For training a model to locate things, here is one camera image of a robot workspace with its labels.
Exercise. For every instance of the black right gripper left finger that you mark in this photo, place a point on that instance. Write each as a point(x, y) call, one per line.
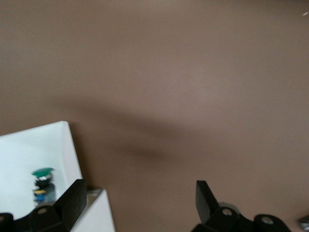
point(60, 217)

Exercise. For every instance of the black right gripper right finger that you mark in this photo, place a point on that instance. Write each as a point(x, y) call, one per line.
point(217, 222)

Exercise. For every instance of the green push button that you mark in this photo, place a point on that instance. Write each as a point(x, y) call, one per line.
point(43, 172)

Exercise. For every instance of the white plastic drawer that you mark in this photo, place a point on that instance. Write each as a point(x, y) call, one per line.
point(24, 149)

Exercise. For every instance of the white drawer cabinet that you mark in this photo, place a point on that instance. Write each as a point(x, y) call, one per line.
point(101, 217)

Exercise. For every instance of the black electronic component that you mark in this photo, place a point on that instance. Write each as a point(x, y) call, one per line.
point(304, 221)

